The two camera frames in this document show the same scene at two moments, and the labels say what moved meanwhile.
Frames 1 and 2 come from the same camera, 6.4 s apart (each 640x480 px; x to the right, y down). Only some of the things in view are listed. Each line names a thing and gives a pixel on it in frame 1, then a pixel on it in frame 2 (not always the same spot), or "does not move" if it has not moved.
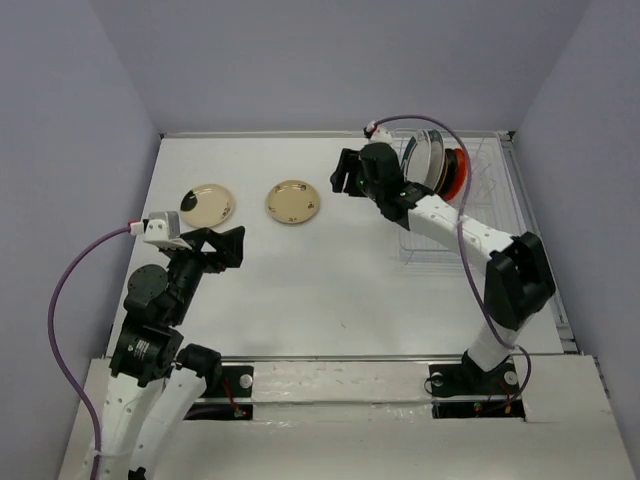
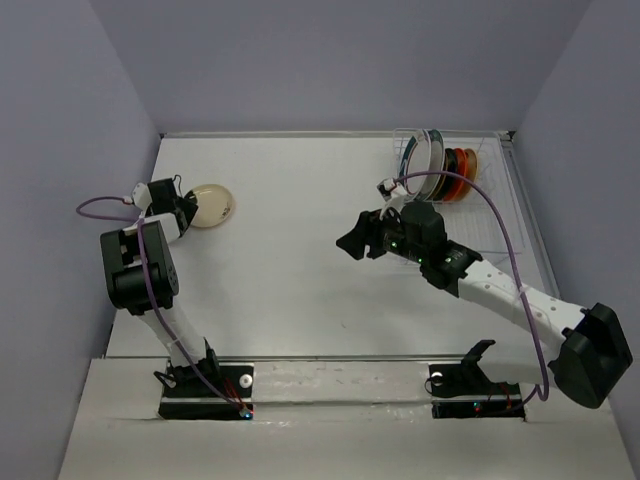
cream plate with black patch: [207, 205] does not move
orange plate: [460, 174] does not move
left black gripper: [230, 243] -> [188, 209]
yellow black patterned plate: [447, 173] does not move
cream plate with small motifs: [293, 201] -> [471, 169]
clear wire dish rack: [491, 198] does not move
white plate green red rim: [416, 160] does not move
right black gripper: [352, 160] -> [367, 231]
